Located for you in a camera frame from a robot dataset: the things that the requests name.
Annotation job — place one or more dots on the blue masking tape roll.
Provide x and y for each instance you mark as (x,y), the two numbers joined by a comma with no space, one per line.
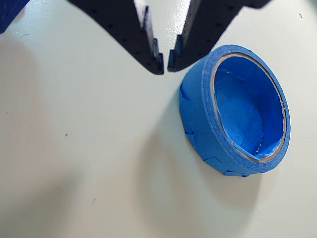
(198,111)

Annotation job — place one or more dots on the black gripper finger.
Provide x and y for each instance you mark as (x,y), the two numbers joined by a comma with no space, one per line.
(205,27)
(123,27)

